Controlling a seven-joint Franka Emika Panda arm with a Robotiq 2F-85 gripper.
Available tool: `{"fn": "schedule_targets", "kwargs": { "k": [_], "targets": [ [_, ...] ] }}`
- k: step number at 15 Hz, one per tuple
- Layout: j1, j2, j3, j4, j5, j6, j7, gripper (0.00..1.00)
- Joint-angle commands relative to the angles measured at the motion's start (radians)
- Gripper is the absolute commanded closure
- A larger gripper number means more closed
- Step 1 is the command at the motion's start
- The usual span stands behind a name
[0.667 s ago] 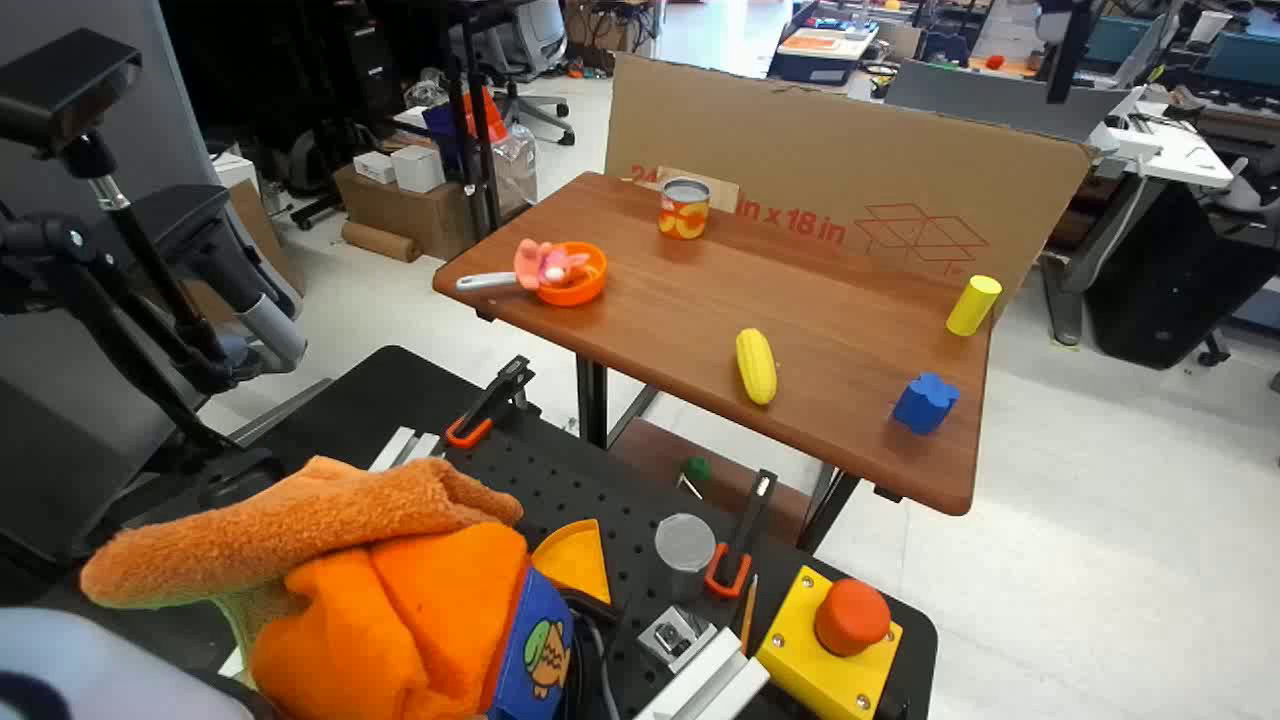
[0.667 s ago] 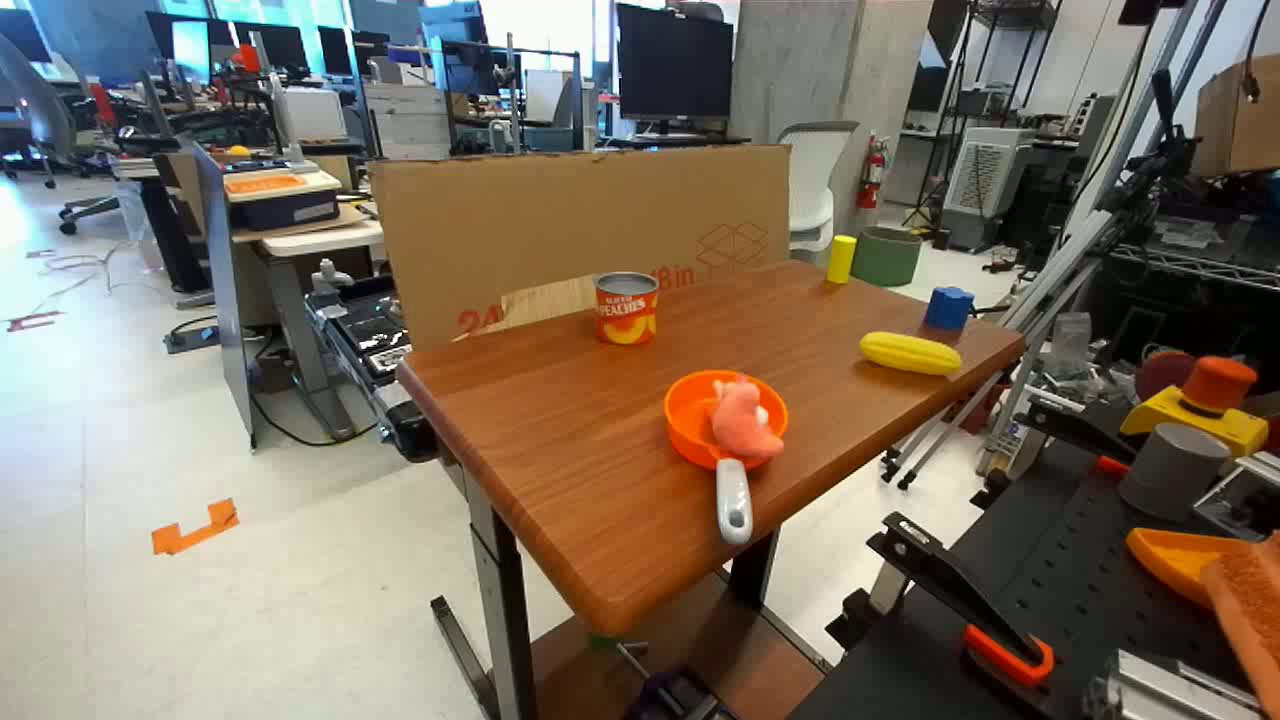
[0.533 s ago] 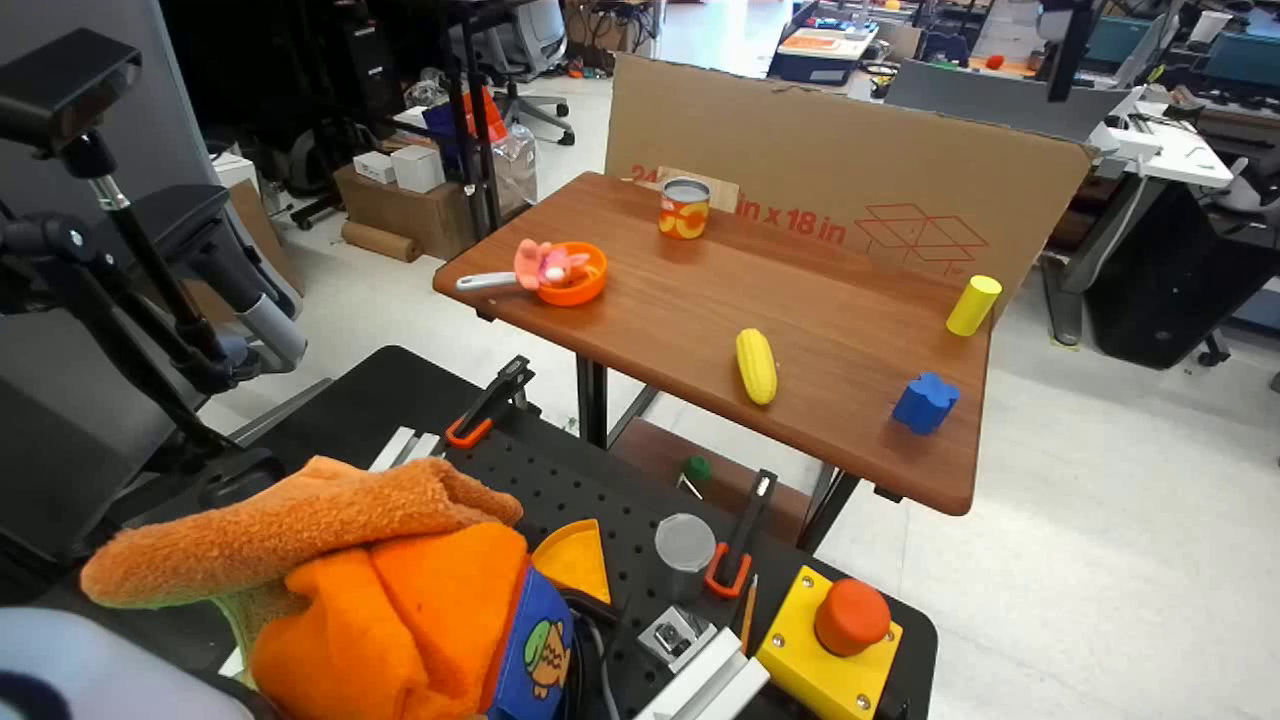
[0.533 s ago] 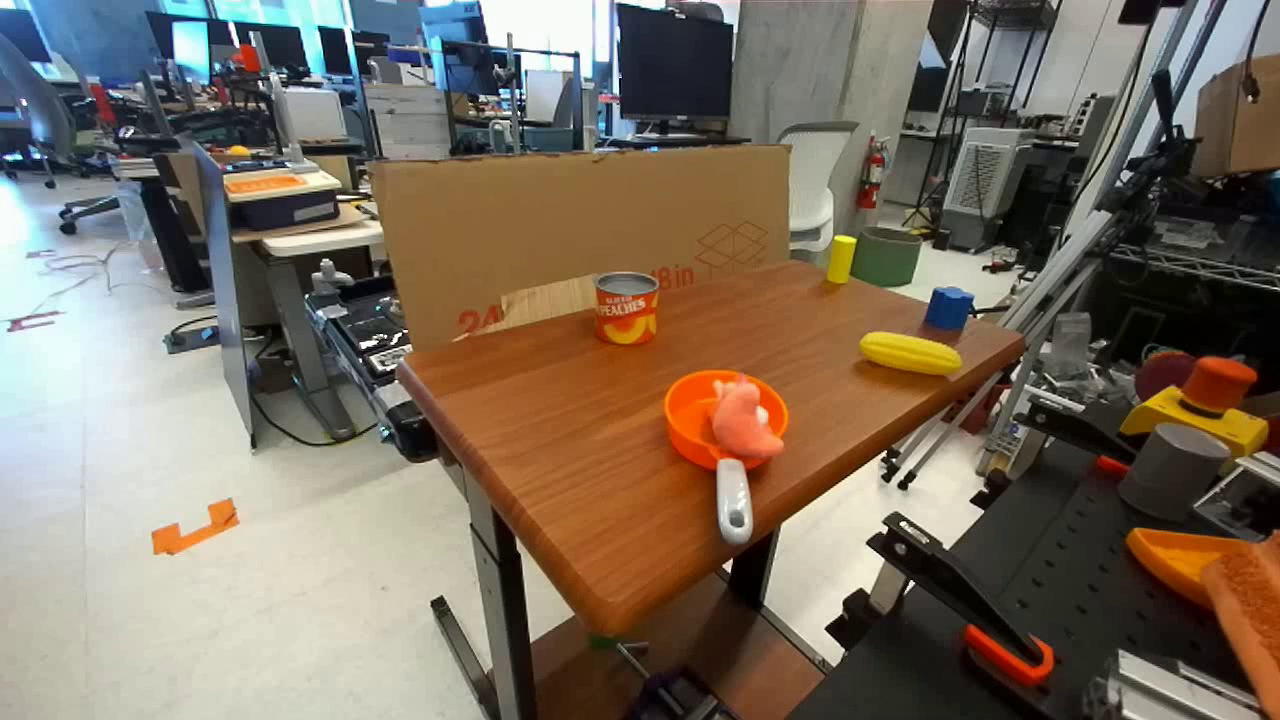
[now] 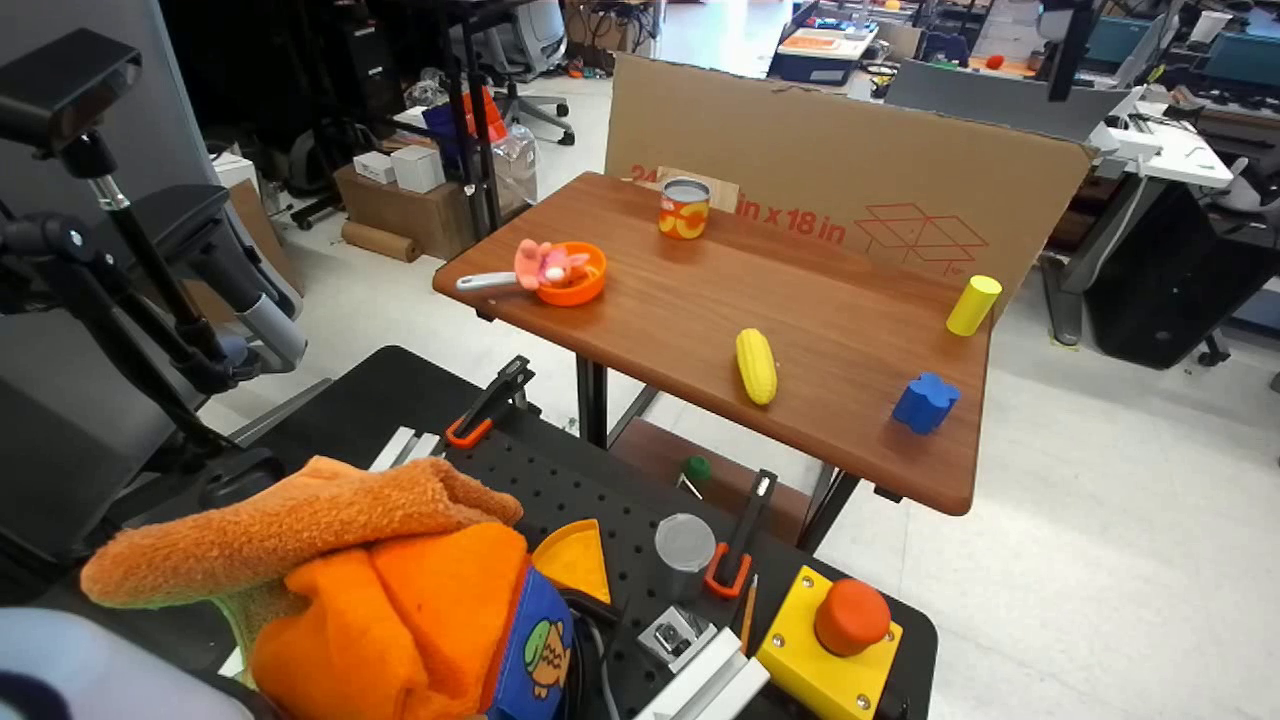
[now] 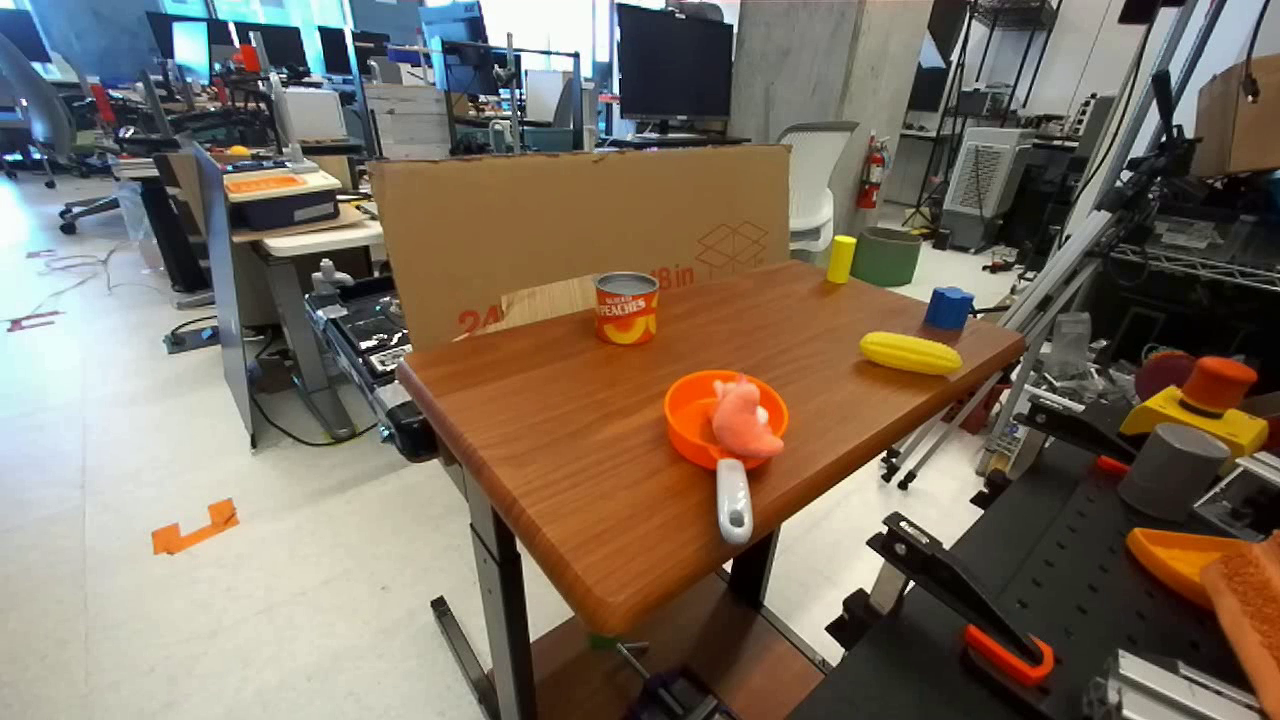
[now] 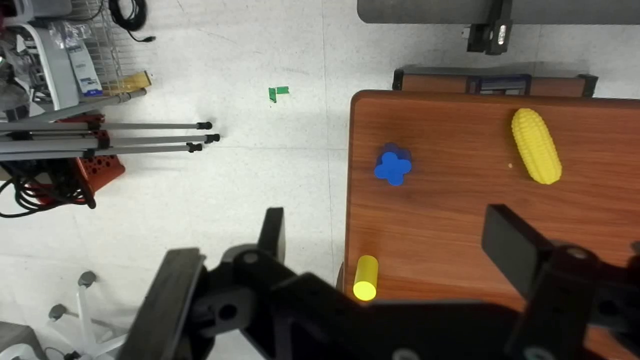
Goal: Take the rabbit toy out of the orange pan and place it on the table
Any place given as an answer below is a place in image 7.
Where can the blue toy block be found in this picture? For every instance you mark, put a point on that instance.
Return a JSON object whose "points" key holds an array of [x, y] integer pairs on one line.
{"points": [[393, 165]]}

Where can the white grey machine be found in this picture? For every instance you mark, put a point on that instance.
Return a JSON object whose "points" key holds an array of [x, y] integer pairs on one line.
{"points": [[53, 63]]}

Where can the yellow toy corn cob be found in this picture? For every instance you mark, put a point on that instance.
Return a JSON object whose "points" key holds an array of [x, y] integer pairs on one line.
{"points": [[536, 145]]}

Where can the black clamp bracket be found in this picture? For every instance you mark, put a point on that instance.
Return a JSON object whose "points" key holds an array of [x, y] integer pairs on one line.
{"points": [[491, 33]]}

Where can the red perforated metal stand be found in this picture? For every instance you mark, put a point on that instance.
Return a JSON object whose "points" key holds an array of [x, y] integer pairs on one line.
{"points": [[101, 173]]}

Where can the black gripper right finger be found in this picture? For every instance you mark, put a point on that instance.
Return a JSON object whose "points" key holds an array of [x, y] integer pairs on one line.
{"points": [[517, 246]]}

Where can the yellow toy cylinder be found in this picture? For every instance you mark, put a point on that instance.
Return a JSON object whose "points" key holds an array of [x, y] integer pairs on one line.
{"points": [[365, 276]]}

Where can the brown lower table shelf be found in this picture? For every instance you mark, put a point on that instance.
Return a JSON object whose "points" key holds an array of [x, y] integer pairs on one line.
{"points": [[492, 80]]}

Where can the green tape mark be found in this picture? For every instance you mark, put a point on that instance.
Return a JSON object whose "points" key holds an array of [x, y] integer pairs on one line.
{"points": [[279, 92]]}

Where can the grey chair base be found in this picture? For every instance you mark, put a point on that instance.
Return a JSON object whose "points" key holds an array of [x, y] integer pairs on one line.
{"points": [[81, 316]]}

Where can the yellow flat pack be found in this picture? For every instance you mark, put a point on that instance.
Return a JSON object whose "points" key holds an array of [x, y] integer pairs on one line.
{"points": [[130, 82]]}

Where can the grey metal tripod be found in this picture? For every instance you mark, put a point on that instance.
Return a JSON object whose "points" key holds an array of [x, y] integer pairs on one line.
{"points": [[101, 137]]}

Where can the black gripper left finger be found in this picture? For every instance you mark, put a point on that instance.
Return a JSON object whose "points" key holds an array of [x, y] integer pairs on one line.
{"points": [[167, 301]]}

